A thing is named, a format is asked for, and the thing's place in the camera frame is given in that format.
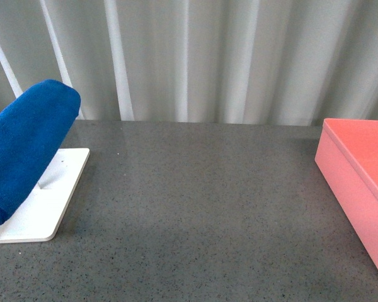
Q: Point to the white pleated curtain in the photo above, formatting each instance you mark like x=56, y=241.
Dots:
x=249, y=62

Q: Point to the blue microfiber cloth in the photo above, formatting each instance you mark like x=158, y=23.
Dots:
x=32, y=128

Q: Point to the pink plastic box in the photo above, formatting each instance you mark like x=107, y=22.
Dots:
x=347, y=157

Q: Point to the white towel rack stand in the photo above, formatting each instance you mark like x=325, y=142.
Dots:
x=39, y=216

